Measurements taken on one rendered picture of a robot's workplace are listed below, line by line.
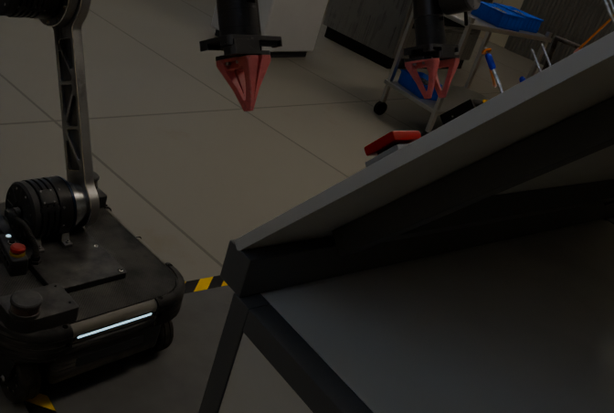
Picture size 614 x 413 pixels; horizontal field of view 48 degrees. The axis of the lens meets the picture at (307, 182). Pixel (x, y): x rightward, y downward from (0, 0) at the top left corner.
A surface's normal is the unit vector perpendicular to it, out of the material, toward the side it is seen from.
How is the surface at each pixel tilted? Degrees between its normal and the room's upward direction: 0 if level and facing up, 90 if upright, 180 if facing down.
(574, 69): 90
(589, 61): 90
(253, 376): 90
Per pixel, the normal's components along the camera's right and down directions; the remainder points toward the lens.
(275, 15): 0.73, 0.47
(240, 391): -0.75, 0.07
